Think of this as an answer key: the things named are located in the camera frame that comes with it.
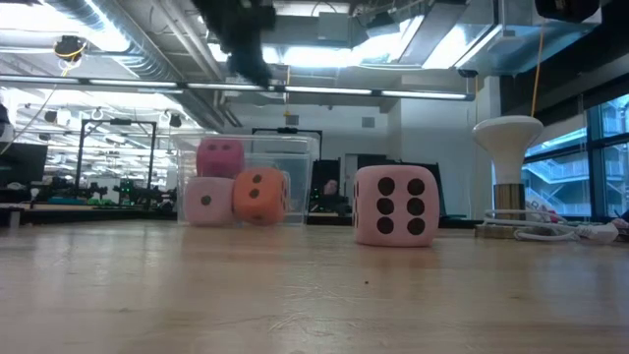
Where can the black monitor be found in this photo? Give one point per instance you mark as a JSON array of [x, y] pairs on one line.
[[22, 162]]

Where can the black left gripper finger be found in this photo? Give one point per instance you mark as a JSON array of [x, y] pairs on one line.
[[243, 61], [263, 69]]

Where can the pink foam die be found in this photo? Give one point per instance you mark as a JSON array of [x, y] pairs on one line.
[[209, 201], [395, 206]]

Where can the white mushroom lamp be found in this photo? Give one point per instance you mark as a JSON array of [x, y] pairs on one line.
[[508, 147]]

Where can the black round ceiling fixture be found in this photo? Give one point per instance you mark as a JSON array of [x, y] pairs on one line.
[[69, 47]]

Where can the clear plastic container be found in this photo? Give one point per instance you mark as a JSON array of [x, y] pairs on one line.
[[300, 196]]

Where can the person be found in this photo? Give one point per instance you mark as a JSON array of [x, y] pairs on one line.
[[330, 187]]

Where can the red foam die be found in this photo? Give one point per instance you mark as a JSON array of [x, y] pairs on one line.
[[221, 159]]

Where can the orange foam die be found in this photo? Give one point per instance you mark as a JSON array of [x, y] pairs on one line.
[[260, 196]]

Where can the background workbench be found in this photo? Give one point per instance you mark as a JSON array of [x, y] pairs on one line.
[[74, 209]]

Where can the black overhead light bar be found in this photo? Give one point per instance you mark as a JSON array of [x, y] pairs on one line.
[[182, 87]]

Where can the black stand frame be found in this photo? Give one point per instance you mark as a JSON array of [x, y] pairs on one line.
[[120, 121]]

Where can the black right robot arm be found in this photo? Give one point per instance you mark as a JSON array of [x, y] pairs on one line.
[[565, 9]]

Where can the black window frame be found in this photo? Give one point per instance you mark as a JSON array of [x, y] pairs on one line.
[[595, 157]]

